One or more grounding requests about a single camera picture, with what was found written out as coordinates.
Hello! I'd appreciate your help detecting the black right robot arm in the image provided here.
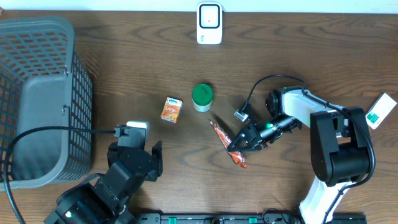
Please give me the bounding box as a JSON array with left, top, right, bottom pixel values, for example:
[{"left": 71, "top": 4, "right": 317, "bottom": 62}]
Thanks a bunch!
[{"left": 227, "top": 86, "right": 376, "bottom": 223}]

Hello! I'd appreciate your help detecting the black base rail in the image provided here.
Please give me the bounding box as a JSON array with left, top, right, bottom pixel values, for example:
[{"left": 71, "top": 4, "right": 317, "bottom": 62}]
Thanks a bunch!
[{"left": 133, "top": 212, "right": 368, "bottom": 224}]

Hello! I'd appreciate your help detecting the orange small carton box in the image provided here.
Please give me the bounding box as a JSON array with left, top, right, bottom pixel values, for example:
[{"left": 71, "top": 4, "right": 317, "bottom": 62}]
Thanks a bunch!
[{"left": 160, "top": 97, "right": 183, "bottom": 123}]

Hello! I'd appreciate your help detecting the orange Top chocolate bar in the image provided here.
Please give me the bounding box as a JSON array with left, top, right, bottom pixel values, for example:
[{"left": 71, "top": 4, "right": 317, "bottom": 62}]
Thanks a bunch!
[{"left": 209, "top": 120, "right": 248, "bottom": 169}]

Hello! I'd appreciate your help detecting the grey plastic mesh basket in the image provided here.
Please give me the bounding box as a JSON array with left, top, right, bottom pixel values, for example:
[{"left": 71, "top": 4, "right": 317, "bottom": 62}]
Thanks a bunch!
[{"left": 1, "top": 17, "right": 93, "bottom": 189}]

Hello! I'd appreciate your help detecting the green lid jar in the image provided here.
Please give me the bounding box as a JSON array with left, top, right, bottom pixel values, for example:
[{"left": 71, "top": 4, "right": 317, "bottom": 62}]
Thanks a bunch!
[{"left": 192, "top": 83, "right": 214, "bottom": 112}]

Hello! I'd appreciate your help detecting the white barcode scanner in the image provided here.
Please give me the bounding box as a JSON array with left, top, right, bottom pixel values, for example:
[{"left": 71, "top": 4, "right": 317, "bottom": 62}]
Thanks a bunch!
[{"left": 197, "top": 2, "right": 223, "bottom": 45}]

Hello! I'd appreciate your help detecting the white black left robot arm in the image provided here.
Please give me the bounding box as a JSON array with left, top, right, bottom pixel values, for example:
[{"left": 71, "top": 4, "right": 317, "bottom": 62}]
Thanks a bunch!
[{"left": 44, "top": 141, "right": 163, "bottom": 224}]

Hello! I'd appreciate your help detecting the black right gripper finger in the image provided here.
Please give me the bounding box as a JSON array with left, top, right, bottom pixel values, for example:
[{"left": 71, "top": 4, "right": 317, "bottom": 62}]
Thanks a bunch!
[
  {"left": 237, "top": 123, "right": 254, "bottom": 139},
  {"left": 227, "top": 136, "right": 254, "bottom": 152}
]

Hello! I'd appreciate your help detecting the white green box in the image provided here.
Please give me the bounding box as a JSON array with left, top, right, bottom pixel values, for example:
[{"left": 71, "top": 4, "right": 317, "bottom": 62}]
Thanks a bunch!
[{"left": 366, "top": 93, "right": 397, "bottom": 129}]

